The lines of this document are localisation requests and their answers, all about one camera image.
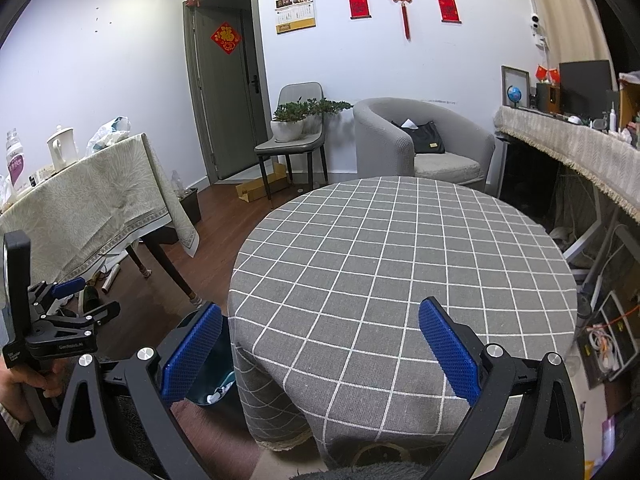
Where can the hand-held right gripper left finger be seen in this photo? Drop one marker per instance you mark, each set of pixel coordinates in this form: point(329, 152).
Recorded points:
point(192, 345)

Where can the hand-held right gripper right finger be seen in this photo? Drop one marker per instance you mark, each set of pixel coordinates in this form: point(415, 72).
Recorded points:
point(447, 355)

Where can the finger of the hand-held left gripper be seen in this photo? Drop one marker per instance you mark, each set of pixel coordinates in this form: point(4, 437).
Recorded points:
point(67, 287)
point(100, 312)

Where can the dark teal trash bin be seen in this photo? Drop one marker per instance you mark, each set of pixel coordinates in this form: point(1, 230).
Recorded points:
point(222, 355)

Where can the person's left forearm cream sleeve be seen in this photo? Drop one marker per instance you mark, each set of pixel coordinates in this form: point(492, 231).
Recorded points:
point(7, 422)

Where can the person's left hand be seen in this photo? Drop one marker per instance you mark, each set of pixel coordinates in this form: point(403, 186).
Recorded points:
point(12, 390)

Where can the dark wooden table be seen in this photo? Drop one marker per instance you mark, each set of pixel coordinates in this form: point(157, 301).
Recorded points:
point(170, 270)

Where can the grey checked tablecloth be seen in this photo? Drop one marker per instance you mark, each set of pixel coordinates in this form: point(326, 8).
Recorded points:
point(400, 260)

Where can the beige patterned tablecloth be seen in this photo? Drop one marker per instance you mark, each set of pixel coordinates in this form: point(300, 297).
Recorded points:
point(100, 185)

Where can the small black bin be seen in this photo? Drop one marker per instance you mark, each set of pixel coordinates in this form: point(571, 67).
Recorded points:
point(190, 207)

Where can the clear bottle purple label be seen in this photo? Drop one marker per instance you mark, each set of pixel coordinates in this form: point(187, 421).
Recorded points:
point(15, 160)

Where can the white kettle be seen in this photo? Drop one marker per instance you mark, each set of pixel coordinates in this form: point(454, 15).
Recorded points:
point(62, 147)

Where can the white plastic bag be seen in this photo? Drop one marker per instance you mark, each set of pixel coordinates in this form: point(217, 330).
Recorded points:
point(107, 135)

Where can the flat cardboard box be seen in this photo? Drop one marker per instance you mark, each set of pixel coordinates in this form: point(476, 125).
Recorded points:
point(255, 187)

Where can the black handbag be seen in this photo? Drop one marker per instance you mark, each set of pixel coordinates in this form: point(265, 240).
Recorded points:
point(425, 140)

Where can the grey armchair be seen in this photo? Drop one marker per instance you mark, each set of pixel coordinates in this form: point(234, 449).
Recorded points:
point(380, 130)

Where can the potted plant white pot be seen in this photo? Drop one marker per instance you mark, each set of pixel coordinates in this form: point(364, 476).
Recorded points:
point(287, 130)
point(325, 106)

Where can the sideboard with lace cloth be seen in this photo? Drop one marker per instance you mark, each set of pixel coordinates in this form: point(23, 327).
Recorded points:
point(565, 145)

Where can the grey door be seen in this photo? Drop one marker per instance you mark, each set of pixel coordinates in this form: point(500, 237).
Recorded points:
point(235, 100)

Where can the small blue globe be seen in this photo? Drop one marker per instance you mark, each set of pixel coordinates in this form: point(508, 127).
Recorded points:
point(514, 94)

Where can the grey dining chair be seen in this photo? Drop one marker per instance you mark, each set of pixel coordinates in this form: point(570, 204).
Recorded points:
point(300, 92)

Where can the brown wooden speaker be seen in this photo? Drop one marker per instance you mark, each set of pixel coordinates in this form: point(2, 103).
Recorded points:
point(548, 97)

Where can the white slim bottle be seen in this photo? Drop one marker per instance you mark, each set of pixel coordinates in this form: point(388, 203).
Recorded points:
point(612, 120)

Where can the red diamond door decoration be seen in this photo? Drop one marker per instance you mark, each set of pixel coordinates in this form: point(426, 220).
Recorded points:
point(226, 37)

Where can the small red flags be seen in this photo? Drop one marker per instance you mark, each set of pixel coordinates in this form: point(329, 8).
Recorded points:
point(547, 74)

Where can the black monitor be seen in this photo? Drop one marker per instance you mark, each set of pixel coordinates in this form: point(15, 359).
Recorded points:
point(585, 85)

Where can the white desk frame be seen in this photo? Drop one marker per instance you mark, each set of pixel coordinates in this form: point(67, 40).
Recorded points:
point(585, 240)

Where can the picture frame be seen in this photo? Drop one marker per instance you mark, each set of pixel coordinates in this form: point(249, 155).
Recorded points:
point(515, 75)

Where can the white security camera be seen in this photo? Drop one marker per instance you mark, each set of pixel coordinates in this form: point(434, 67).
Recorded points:
point(536, 27)

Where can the wall calendar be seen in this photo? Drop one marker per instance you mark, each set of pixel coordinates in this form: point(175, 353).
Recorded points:
point(295, 7)

